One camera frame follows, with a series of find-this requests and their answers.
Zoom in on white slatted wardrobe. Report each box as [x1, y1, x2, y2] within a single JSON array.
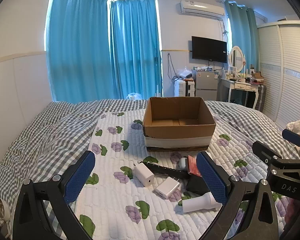
[[257, 20, 300, 130]]

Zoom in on white oval mirror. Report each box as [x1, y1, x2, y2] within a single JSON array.
[[229, 46, 247, 73]]

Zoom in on white dressing table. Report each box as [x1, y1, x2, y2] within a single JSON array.
[[220, 77, 262, 109]]

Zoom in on brown cardboard box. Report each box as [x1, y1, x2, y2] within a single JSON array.
[[142, 97, 217, 152]]

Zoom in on hanging wall cable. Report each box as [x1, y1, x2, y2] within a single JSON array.
[[167, 53, 177, 80]]

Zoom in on white round object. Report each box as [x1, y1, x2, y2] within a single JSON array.
[[0, 197, 12, 219]]

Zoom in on black television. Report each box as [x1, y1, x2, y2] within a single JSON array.
[[191, 36, 227, 63]]

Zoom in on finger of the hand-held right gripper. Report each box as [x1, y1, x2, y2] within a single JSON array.
[[252, 141, 282, 167], [282, 129, 300, 160]]

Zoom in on white charger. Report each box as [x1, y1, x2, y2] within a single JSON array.
[[134, 162, 155, 187], [154, 177, 180, 198]]

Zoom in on red box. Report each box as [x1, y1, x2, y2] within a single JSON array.
[[187, 155, 203, 177]]

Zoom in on plastic bag of clutter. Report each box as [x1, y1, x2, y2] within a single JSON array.
[[176, 66, 194, 80]]

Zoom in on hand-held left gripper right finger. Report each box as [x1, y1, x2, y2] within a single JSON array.
[[196, 151, 282, 240]]

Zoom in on black remote control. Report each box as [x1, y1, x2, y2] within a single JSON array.
[[143, 162, 190, 180]]

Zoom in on silver fridge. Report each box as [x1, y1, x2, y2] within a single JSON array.
[[195, 70, 219, 102]]

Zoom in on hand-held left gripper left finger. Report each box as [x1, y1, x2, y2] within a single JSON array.
[[12, 150, 97, 240]]

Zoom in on teal curtain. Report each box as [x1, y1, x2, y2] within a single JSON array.
[[225, 0, 260, 103]]

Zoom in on small cardboard box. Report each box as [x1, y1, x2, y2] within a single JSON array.
[[250, 72, 264, 83]]

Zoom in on white air conditioner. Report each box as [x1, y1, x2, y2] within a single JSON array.
[[179, 0, 226, 19]]

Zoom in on black box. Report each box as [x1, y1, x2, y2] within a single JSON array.
[[186, 175, 210, 195]]

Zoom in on white padded jacket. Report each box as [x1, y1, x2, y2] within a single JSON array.
[[286, 117, 300, 135]]

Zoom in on white floral quilted mat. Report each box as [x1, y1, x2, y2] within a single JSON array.
[[72, 109, 300, 240]]

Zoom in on wide blue curtain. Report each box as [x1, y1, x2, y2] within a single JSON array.
[[44, 0, 113, 103]]

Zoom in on white bottle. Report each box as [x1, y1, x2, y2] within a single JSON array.
[[182, 192, 223, 213]]

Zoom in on grey suitcase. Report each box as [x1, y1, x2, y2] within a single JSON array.
[[254, 84, 267, 113]]

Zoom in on white suitcase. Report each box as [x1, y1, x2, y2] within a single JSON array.
[[174, 79, 196, 97]]

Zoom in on narrow blue curtain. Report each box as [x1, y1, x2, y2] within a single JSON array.
[[110, 0, 163, 100]]

